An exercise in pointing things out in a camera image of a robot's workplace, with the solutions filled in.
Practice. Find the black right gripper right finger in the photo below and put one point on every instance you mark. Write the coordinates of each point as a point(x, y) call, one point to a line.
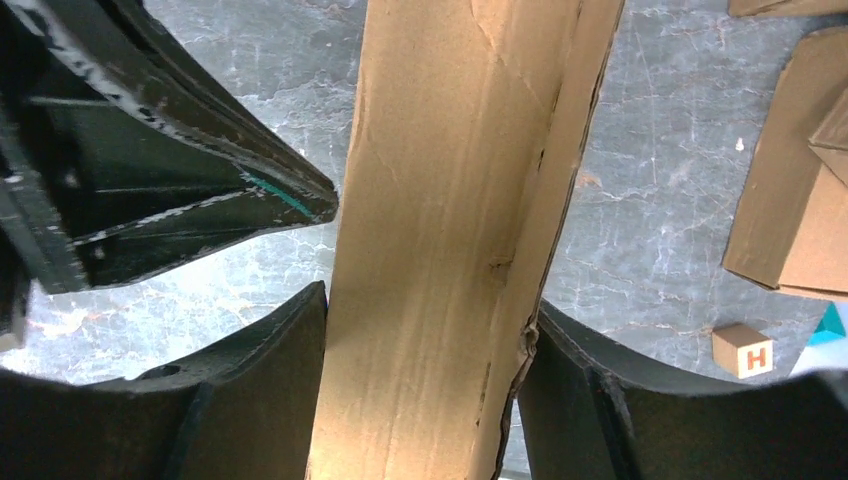
point(592, 408)

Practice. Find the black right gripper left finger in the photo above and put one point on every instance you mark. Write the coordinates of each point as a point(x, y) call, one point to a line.
point(240, 408)

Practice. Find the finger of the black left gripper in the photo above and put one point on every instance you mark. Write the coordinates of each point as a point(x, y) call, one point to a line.
point(123, 158)

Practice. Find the brown cardboard box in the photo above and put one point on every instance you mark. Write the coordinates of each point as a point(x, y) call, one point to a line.
point(470, 123)

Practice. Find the leaning folded cardboard box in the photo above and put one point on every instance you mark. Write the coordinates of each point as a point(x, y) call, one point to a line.
point(789, 232)

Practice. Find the wooden letter block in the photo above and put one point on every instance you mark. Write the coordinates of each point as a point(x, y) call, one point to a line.
point(742, 351)

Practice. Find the teal toy cube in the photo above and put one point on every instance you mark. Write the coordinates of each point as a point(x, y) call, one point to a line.
point(830, 327)

